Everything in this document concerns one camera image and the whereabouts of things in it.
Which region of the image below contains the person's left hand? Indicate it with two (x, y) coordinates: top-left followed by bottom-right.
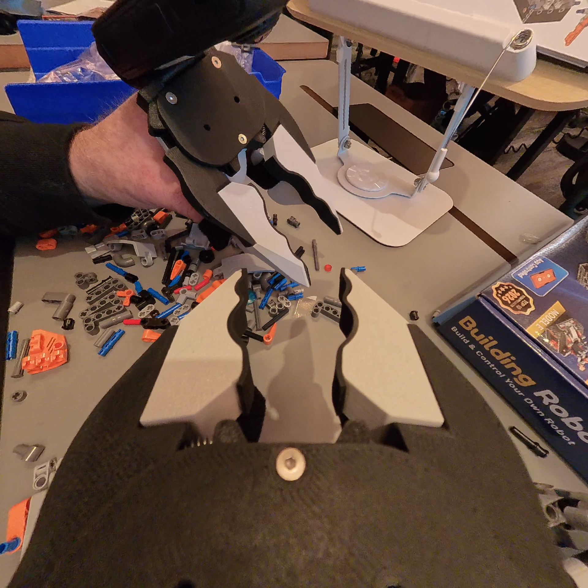
(68, 96), (204, 222)

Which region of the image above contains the blue storage bin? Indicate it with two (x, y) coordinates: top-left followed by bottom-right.
(5, 19), (286, 126)

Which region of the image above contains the blue robot kit box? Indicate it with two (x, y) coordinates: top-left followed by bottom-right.
(432, 216), (588, 483)

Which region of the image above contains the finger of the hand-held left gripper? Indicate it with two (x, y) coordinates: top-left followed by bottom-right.
(217, 181), (312, 287)
(262, 124), (344, 236)

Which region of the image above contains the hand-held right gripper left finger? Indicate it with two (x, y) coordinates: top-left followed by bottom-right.
(139, 269), (267, 444)

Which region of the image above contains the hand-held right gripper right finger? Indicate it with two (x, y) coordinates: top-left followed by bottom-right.
(332, 268), (445, 443)

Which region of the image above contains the tan wooden board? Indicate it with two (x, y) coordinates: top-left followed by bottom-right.
(287, 0), (588, 112)

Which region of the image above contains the orange wedge piece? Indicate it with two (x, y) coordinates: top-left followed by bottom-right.
(6, 497), (32, 545)

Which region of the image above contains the black pin piece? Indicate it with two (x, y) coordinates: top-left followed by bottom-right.
(510, 426), (549, 458)

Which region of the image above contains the white book stand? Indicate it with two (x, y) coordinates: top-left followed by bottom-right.
(307, 0), (538, 247)

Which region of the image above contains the orange studded panel piece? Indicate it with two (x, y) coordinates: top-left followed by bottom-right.
(21, 330), (69, 375)

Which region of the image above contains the person's left forearm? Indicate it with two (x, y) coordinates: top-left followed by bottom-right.
(0, 110), (99, 239)

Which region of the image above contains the instruction booklet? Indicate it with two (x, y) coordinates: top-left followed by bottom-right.
(505, 0), (588, 62)

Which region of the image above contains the pile of plastic building pieces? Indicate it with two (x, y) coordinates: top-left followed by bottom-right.
(7, 207), (368, 368)

